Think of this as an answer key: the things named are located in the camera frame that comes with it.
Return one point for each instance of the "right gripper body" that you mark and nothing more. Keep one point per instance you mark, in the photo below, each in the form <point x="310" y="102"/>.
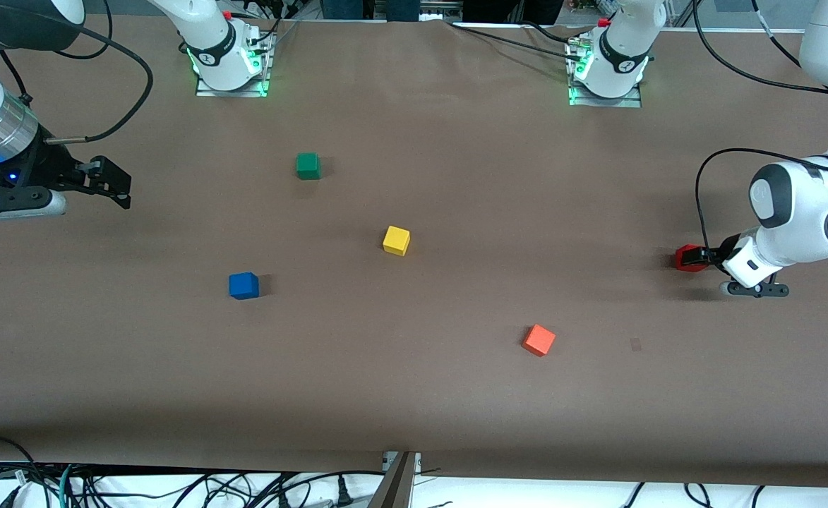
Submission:
<point x="52" y="170"/>

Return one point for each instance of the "red cube block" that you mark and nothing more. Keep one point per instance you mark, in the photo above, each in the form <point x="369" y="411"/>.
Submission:
<point x="687" y="257"/>

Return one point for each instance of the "blue cube block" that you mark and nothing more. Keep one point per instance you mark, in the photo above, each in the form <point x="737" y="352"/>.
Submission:
<point x="243" y="283"/>

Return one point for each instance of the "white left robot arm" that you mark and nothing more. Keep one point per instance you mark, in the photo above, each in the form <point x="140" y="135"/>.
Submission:
<point x="802" y="204"/>

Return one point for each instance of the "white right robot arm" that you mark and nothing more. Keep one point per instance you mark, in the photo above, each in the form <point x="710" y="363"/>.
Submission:
<point x="205" y="28"/>

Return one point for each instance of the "orange cube block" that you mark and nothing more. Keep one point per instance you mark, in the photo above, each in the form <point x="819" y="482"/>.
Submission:
<point x="538" y="339"/>

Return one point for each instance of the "green cube block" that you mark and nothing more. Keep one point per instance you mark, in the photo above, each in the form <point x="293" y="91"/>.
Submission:
<point x="307" y="164"/>

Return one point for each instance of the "yellow cube block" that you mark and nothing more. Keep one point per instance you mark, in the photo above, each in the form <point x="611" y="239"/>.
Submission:
<point x="396" y="238"/>

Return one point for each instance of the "brown paper table cover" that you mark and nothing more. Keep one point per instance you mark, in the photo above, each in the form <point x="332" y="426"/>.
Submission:
<point x="456" y="388"/>

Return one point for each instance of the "black power plug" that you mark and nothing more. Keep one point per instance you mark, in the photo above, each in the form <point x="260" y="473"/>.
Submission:
<point x="344" y="494"/>

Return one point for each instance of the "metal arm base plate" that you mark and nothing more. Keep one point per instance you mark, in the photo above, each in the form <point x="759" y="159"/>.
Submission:
<point x="230" y="92"/>
<point x="604" y="103"/>

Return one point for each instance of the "grey metal post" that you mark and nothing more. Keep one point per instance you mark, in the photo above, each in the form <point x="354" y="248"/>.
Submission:
<point x="396" y="487"/>

